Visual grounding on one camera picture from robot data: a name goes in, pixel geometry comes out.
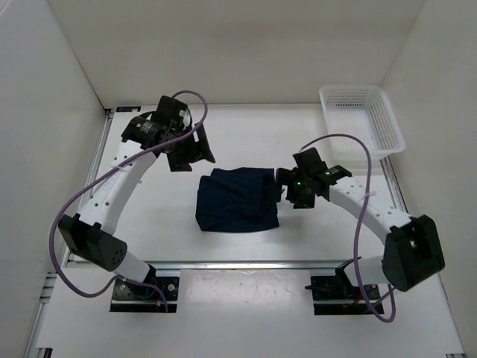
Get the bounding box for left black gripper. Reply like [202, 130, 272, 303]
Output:
[164, 122, 215, 172]

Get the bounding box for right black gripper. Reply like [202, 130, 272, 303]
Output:
[270, 167, 316, 209]

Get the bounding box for navy blue shorts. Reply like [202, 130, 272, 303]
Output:
[195, 167, 279, 233]

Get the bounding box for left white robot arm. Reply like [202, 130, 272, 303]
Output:
[51, 110, 214, 298]

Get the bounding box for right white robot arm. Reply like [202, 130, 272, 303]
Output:
[276, 148, 445, 298]

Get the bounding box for white plastic basket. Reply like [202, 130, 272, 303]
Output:
[319, 84, 405, 161]

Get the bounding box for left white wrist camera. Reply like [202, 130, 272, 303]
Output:
[178, 109, 192, 128]

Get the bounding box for aluminium frame rail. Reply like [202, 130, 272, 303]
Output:
[149, 260, 344, 271]

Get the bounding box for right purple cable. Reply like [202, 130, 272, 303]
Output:
[300, 133, 397, 322]

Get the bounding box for purple cable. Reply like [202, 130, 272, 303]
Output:
[300, 133, 397, 322]
[50, 89, 209, 313]

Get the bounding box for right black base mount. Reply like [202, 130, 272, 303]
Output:
[305, 260, 371, 315]

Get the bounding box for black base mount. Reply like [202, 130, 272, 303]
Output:
[110, 271, 180, 313]
[305, 260, 371, 315]

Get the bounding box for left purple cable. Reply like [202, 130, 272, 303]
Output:
[50, 89, 209, 313]

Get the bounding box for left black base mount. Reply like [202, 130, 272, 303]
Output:
[110, 271, 180, 313]

